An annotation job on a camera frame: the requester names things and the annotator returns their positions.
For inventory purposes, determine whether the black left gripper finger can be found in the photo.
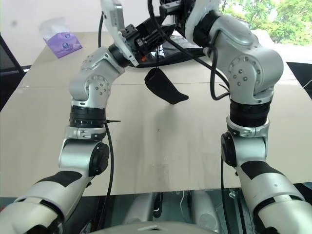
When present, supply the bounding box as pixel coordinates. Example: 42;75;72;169
140;42;162;54
136;16;163;35
136;32;162;44

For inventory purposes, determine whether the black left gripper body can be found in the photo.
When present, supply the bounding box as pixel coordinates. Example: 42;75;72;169
120;23;148;63

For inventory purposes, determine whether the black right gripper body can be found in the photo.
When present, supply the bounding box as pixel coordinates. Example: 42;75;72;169
159;0;196;28

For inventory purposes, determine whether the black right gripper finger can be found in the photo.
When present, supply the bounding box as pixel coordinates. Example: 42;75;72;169
161;17;176;38

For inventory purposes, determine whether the black drawstring pouch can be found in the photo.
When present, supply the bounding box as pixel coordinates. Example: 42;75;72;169
144;43;190;106

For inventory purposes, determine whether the black Kason racket cover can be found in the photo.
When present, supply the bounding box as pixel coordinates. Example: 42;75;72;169
132;36;213;69

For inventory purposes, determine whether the purple tissue box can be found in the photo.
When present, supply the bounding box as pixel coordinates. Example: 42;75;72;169
39;17;83;59

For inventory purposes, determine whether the window with green trees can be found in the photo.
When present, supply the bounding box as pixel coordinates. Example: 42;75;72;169
218;0;312;46

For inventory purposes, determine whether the black side furniture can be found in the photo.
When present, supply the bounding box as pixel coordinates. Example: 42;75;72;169
286;60;312;81

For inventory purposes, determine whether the silver left robot leg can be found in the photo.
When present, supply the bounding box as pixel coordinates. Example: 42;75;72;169
123;192;157;225

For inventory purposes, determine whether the silver robot leg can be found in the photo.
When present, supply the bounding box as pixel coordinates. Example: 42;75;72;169
192;190;221;233
123;192;157;225

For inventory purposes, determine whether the silver right robot leg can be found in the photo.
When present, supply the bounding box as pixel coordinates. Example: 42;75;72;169
192;190;221;233

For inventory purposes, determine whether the silver robot torso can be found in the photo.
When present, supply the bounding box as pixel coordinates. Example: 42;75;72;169
87;220;220;234

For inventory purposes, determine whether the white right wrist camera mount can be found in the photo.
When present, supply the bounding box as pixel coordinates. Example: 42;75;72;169
183;0;221;42

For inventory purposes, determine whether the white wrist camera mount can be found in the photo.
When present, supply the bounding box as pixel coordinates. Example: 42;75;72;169
183;0;221;42
99;0;139;68

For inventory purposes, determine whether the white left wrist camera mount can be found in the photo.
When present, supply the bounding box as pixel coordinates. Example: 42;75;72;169
99;0;139;68

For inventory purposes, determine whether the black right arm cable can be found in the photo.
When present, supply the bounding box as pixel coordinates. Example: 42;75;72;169
147;0;230;101

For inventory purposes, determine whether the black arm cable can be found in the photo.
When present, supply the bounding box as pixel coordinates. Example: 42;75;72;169
97;11;122;197
147;0;230;101

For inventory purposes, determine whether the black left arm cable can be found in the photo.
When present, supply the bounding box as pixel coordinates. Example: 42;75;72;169
97;11;122;197

